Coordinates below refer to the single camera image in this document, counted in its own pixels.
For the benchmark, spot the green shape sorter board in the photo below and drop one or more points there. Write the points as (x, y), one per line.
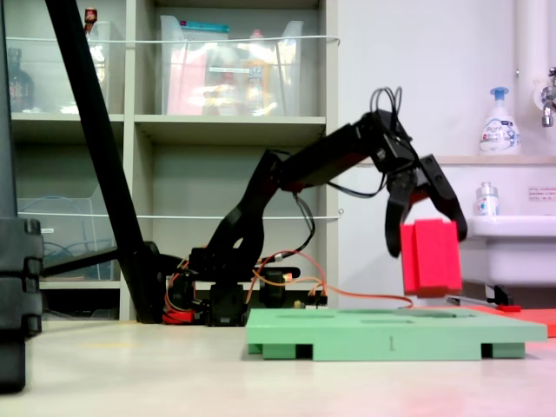
(369, 339)

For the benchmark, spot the notched black stack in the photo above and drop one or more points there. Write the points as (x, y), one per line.
(17, 282)

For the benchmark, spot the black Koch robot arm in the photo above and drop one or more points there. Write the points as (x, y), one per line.
(243, 217)

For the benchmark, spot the white sink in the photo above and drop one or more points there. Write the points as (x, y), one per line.
(512, 252)

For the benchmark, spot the red cross columnar block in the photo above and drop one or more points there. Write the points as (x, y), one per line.
(434, 260)

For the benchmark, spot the large clear plastic bin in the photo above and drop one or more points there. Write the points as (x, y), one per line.
(230, 87)

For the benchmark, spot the black tripod leg with hub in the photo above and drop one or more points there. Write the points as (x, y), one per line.
(108, 174)

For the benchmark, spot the grey shelf unit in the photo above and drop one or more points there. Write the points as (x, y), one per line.
(230, 126)

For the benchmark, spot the red arm base mount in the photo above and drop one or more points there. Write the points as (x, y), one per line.
(178, 316)

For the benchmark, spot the small clear sanitizer bottle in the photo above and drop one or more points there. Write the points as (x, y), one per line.
(486, 204)

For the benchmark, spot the white soap pump bottle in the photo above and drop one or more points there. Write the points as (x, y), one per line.
(499, 134)

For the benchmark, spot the bottle with red cap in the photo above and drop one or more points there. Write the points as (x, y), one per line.
(90, 17)

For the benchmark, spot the dark glass bottle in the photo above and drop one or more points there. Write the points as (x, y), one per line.
(19, 87)

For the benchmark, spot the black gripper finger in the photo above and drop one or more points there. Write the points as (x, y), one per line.
(445, 195)
(395, 217)

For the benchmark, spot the metal faucet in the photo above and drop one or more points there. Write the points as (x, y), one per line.
(548, 100)

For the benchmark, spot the black table clamp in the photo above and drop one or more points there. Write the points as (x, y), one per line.
(273, 289)

